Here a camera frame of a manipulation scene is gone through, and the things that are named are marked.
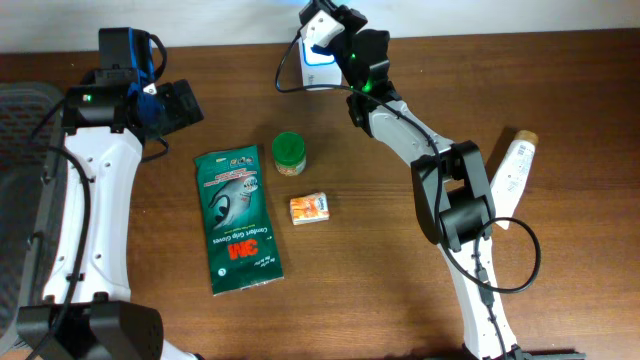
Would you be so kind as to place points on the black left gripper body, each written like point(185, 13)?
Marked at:
point(178, 108)

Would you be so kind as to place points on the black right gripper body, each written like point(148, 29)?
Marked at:
point(350, 45)

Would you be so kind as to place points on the green lid jar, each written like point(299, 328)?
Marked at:
point(289, 153)

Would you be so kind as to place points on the orange small box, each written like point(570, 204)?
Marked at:
point(309, 209)

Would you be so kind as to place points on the white bamboo print tube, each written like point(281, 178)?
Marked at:
point(509, 181)

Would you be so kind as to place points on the green 3M gloves packet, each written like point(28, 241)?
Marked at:
point(241, 245)

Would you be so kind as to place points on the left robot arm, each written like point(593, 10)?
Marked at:
point(87, 311)

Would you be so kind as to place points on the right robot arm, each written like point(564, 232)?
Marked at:
point(453, 202)

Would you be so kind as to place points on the white barcode scanner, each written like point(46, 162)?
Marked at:
point(317, 68)

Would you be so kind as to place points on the grey plastic mesh basket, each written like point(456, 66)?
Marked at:
point(29, 212)

